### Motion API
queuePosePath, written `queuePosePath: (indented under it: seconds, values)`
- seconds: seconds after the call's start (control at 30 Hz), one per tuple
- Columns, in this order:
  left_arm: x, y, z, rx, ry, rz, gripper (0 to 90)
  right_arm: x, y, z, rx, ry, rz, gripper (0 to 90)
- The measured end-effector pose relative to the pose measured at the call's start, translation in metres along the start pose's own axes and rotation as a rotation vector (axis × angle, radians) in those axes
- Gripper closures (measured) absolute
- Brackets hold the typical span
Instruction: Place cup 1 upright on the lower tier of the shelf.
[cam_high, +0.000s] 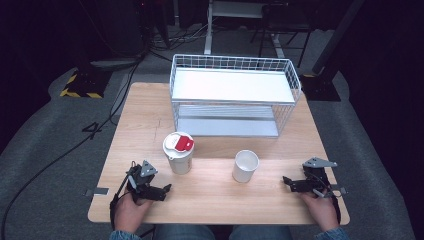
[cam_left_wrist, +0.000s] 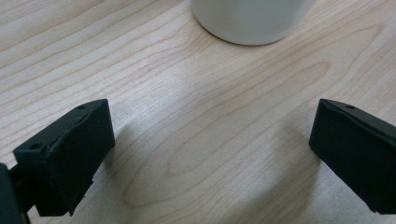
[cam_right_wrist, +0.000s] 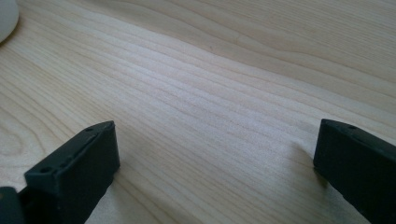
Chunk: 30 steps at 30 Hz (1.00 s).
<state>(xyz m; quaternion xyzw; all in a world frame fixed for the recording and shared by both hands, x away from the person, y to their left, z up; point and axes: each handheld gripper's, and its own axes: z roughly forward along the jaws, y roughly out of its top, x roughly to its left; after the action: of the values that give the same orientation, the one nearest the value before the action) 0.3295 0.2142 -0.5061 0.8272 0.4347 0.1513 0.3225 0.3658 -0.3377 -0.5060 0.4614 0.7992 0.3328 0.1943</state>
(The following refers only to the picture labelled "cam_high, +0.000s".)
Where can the black metal chair frame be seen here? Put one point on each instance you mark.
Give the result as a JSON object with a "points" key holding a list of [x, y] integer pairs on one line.
{"points": [[283, 23]]}

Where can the white cup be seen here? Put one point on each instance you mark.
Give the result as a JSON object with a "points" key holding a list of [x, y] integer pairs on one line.
{"points": [[245, 170]]}

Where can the person's leg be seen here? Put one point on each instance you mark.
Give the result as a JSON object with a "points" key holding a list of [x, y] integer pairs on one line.
{"points": [[263, 233], [183, 233]]}

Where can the yellow-black striped base plate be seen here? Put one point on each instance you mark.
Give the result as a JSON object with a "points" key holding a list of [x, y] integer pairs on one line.
{"points": [[85, 85]]}

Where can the black slanted stand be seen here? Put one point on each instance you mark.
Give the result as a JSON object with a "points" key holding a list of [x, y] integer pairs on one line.
{"points": [[328, 50]]}

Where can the person's left leg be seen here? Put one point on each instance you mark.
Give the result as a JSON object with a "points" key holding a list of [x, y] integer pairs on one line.
{"points": [[183, 233]]}

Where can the person's right hand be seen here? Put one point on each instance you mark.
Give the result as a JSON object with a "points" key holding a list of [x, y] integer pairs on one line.
{"points": [[325, 211]]}

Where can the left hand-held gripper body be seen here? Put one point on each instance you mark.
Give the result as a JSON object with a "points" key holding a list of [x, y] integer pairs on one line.
{"points": [[141, 186]]}

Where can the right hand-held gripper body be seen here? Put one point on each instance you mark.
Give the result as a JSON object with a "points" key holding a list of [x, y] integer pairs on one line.
{"points": [[315, 181]]}

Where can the person's left hand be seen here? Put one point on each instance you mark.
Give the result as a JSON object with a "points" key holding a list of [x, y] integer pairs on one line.
{"points": [[128, 213]]}

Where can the person's right leg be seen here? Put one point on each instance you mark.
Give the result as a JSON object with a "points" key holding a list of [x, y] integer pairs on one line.
{"points": [[263, 233]]}

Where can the white desk frame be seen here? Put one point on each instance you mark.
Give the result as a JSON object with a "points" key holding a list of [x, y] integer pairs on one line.
{"points": [[208, 30]]}

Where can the white tumbler with red lid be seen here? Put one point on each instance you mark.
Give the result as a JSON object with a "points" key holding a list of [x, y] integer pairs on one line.
{"points": [[180, 160]]}

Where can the grey metal table bracket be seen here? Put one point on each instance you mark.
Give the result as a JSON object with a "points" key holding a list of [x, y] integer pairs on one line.
{"points": [[98, 191], [340, 191]]}

